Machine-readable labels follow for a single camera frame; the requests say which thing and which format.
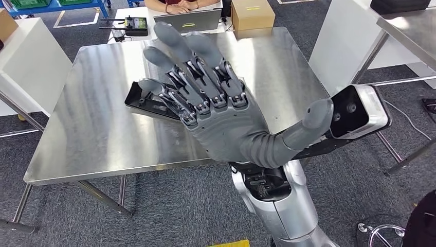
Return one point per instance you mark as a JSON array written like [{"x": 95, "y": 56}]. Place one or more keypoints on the black plastic panel part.
[{"x": 143, "y": 100}]

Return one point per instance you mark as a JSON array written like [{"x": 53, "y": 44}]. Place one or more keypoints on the stainless steel workbench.
[{"x": 102, "y": 119}]

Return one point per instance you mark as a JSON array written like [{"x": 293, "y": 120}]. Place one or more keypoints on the grey laptop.
[{"x": 190, "y": 20}]

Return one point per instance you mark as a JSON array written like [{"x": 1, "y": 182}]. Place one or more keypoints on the cardboard box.
[{"x": 252, "y": 15}]

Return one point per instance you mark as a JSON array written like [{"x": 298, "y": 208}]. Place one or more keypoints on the yellow floor tape square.
[{"x": 231, "y": 244}]

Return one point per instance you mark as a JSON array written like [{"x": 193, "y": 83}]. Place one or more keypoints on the person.
[
  {"x": 420, "y": 221},
  {"x": 177, "y": 6}
]

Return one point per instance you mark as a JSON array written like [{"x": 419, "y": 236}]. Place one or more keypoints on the black remote controller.
[{"x": 135, "y": 25}]

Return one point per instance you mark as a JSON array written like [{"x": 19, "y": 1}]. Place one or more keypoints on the white desk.
[{"x": 119, "y": 15}]

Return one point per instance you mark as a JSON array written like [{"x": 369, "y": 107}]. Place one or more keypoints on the white partition board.
[
  {"x": 30, "y": 68},
  {"x": 340, "y": 41}
]

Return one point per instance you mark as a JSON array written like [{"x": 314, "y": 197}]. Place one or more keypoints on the green plastic crate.
[
  {"x": 30, "y": 3},
  {"x": 75, "y": 2}
]

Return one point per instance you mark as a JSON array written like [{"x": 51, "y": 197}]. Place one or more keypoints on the yellow floor block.
[{"x": 21, "y": 117}]

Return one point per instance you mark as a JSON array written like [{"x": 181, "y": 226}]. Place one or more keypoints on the chrome stool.
[{"x": 381, "y": 235}]

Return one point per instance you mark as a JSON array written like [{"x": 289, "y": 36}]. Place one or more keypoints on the black floor device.
[{"x": 430, "y": 105}]

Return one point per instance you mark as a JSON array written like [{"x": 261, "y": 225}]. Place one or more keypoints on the black bag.
[{"x": 398, "y": 6}]

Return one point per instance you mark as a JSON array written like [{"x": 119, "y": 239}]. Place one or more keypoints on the stainless steel table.
[{"x": 415, "y": 34}]

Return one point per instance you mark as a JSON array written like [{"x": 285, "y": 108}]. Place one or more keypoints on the brown cardboard carton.
[{"x": 7, "y": 25}]

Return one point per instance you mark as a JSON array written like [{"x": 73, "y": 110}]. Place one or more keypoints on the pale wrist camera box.
[{"x": 371, "y": 109}]

